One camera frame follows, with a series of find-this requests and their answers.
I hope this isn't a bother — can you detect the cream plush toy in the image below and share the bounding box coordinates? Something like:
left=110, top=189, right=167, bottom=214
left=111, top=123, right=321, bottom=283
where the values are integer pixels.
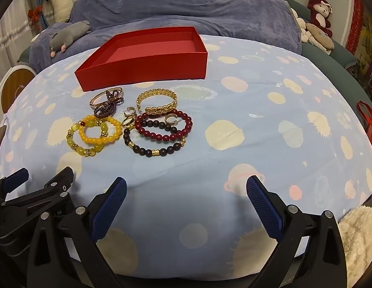
left=289, top=7, right=313, bottom=46

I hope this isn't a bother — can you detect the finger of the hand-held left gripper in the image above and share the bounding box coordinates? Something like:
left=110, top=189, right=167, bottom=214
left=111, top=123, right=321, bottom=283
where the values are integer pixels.
left=0, top=168, right=29, bottom=207
left=1, top=167, right=76, bottom=213

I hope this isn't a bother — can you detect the gold leaf bangle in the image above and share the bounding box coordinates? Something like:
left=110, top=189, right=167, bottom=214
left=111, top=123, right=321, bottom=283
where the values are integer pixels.
left=136, top=89, right=177, bottom=117

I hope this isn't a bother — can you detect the purple bead bracelet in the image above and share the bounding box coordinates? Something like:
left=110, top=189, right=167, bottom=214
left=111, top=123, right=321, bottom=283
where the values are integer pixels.
left=94, top=89, right=126, bottom=118

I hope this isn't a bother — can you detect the red ribbon bow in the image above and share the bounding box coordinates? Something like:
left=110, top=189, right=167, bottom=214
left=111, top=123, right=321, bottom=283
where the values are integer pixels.
left=28, top=6, right=42, bottom=24

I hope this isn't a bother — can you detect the red bag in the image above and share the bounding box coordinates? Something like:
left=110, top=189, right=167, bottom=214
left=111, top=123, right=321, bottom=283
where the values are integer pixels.
left=356, top=100, right=372, bottom=153

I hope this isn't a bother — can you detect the red cardboard box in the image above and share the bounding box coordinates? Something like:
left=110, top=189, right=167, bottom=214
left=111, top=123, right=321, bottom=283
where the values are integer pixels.
left=74, top=26, right=208, bottom=92

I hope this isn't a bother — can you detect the rose gold bangle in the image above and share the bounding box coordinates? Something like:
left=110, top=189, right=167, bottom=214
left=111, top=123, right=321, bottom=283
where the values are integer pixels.
left=89, top=88, right=124, bottom=108

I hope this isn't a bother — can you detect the dark red bead bracelet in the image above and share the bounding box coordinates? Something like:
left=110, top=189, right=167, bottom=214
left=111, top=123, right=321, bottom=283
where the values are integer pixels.
left=135, top=110, right=194, bottom=143

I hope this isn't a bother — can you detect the blue velvet blanket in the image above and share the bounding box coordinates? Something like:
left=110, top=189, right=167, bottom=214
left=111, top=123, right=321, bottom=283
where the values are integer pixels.
left=29, top=0, right=303, bottom=74

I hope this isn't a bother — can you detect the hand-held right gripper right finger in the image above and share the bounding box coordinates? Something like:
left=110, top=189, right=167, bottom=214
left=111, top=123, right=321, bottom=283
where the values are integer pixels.
left=245, top=174, right=348, bottom=288

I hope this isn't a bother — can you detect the white fluffy blanket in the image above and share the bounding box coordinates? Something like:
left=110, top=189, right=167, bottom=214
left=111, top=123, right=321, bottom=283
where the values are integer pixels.
left=336, top=205, right=372, bottom=288

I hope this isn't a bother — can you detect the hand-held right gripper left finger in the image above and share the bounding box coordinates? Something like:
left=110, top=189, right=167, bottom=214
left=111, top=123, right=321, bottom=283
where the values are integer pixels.
left=26, top=176, right=128, bottom=288

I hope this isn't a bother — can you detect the gold ring with red stone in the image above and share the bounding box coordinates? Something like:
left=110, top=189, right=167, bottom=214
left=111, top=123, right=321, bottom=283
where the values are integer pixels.
left=121, top=115, right=135, bottom=131

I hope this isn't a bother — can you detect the black and gold bead bracelet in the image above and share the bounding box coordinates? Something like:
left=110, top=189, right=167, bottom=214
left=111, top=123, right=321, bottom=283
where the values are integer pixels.
left=123, top=119, right=187, bottom=157

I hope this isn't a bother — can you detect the round wooden disc white frame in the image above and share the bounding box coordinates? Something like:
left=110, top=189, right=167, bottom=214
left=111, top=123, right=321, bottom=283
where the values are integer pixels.
left=0, top=66, right=36, bottom=114

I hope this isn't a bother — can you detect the red monkey plush toy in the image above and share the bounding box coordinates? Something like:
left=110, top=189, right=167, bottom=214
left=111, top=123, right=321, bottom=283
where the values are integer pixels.
left=307, top=0, right=333, bottom=38

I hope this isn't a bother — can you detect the yellow-green bead bracelet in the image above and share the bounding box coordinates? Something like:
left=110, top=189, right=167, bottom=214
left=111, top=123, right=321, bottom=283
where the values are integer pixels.
left=66, top=119, right=110, bottom=158

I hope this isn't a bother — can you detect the beige speckled plush toy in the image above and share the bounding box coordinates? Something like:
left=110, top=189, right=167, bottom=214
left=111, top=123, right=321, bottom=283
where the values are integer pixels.
left=306, top=22, right=336, bottom=55

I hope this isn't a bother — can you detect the white plush with black ears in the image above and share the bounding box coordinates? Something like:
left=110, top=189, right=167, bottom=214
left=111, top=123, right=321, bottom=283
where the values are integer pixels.
left=43, top=0, right=74, bottom=23

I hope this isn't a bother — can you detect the white sheer curtain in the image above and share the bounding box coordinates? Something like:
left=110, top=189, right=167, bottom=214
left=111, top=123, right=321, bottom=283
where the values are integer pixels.
left=0, top=6, right=42, bottom=63

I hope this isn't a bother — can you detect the planet print bedsheet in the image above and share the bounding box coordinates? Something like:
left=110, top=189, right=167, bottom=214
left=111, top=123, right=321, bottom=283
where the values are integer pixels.
left=0, top=33, right=372, bottom=282

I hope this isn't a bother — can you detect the red wall hanging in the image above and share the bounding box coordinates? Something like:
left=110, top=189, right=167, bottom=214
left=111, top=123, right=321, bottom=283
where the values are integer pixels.
left=346, top=0, right=366, bottom=56

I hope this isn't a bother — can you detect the brown wooden board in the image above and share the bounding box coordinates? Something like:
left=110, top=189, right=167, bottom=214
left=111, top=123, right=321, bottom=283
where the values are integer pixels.
left=0, top=124, right=8, bottom=156

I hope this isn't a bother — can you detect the amber yellow bead bracelet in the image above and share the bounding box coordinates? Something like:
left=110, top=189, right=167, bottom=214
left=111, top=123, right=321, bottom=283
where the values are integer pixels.
left=78, top=114, right=123, bottom=145

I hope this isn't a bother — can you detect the grey plush toy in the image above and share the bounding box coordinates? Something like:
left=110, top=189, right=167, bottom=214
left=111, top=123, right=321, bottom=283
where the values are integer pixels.
left=49, top=20, right=92, bottom=57

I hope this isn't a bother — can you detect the blue curtain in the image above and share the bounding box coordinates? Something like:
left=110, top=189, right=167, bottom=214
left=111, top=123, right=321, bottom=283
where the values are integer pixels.
left=39, top=0, right=53, bottom=33

